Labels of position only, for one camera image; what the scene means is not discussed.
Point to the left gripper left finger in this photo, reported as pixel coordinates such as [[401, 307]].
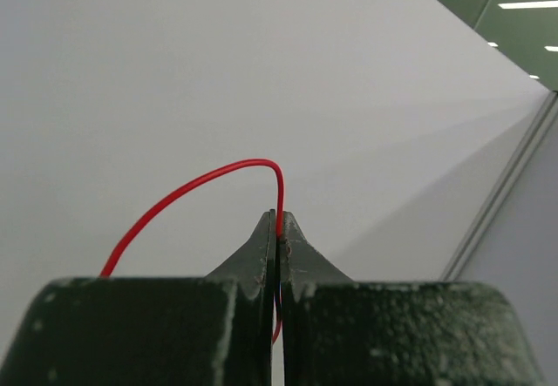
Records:
[[213, 330]]

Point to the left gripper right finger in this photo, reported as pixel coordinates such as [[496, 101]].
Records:
[[337, 331]]

